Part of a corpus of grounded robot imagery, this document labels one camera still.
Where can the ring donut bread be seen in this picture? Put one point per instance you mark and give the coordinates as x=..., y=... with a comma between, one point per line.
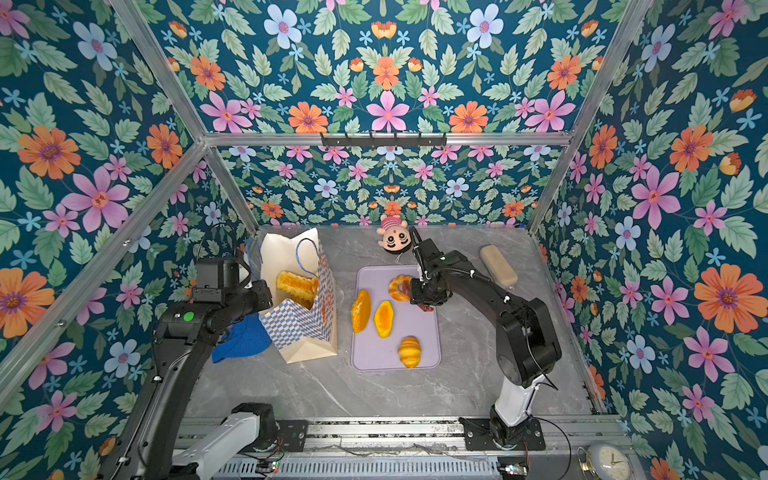
x=400, y=288

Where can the red silicone tongs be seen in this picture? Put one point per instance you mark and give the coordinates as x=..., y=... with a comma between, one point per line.
x=418, y=296

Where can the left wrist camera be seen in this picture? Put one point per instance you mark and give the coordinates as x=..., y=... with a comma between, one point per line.
x=219, y=279

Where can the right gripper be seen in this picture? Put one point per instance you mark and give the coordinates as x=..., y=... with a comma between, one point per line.
x=416, y=296

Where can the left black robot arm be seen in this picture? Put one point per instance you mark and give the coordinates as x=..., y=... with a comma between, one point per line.
x=183, y=342

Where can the beige sponge block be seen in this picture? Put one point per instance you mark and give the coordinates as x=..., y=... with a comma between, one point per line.
x=498, y=266

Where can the yellow oval bread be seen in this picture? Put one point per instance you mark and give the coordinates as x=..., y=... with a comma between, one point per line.
x=384, y=319

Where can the checkered paper bag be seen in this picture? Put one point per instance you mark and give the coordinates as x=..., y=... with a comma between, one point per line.
x=302, y=323

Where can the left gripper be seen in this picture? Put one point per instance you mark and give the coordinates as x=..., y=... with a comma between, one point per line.
x=264, y=294

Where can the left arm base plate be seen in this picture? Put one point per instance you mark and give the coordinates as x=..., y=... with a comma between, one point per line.
x=286, y=436

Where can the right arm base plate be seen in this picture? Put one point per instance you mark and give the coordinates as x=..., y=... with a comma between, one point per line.
x=482, y=434

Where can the lavender tray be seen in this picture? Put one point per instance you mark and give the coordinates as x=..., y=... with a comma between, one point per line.
x=370, y=353

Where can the square toast bread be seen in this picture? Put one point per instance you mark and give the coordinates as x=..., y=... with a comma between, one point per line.
x=299, y=288

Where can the black hook rail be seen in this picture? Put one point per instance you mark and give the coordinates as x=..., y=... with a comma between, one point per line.
x=371, y=140

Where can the cartoon face plush toy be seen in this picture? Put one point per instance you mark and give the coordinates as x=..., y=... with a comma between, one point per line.
x=394, y=234

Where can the analog clock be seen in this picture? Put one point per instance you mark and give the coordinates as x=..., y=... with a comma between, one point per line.
x=604, y=461

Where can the small croissant bread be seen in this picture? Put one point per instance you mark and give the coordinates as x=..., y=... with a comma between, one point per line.
x=410, y=352

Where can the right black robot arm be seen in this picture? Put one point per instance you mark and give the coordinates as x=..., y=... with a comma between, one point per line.
x=526, y=344

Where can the oval orange bread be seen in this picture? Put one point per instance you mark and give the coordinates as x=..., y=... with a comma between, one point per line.
x=361, y=311

